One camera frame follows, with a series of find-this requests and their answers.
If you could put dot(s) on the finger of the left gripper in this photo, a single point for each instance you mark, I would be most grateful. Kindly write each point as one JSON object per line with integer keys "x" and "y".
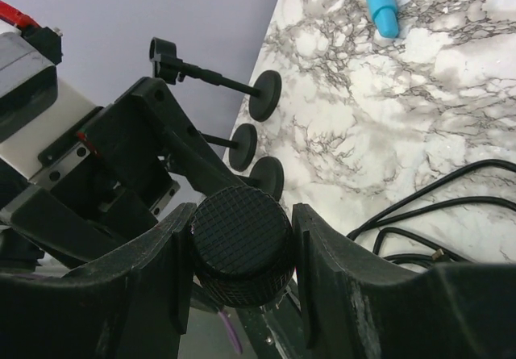
{"x": 193, "y": 158}

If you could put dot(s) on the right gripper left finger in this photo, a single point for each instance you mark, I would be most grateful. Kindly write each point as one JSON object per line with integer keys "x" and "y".
{"x": 132, "y": 302}

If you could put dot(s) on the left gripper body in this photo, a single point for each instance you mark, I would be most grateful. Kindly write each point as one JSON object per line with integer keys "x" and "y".
{"x": 88, "y": 185}

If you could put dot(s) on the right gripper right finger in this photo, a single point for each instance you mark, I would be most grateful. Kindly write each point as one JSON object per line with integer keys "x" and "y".
{"x": 355, "y": 304}

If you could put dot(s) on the short black mic stand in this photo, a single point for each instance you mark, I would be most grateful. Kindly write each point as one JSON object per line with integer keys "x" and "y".
{"x": 242, "y": 145}

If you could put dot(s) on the black condenser microphone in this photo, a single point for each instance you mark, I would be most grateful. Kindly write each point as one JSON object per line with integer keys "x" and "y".
{"x": 242, "y": 249}

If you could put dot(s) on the tall black mic stand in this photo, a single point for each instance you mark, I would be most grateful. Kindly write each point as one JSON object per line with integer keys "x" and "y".
{"x": 264, "y": 95}

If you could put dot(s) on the blue microphone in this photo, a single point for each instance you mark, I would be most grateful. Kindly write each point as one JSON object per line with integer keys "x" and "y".
{"x": 384, "y": 16}

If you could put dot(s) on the shock mount mic stand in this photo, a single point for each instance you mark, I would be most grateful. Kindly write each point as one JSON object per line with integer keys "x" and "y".
{"x": 267, "y": 175}

